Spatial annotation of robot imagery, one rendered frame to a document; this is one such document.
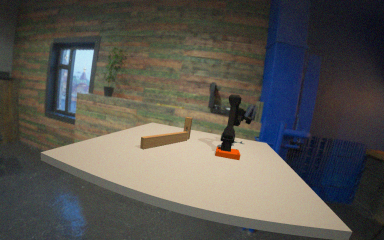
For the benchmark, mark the wooden post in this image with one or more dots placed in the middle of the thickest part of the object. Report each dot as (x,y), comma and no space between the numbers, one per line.
(188,125)

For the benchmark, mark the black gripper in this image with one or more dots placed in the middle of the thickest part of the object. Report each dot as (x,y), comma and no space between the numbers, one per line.
(248,119)

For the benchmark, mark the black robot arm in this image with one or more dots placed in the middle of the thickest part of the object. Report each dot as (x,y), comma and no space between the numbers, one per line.
(235,117)

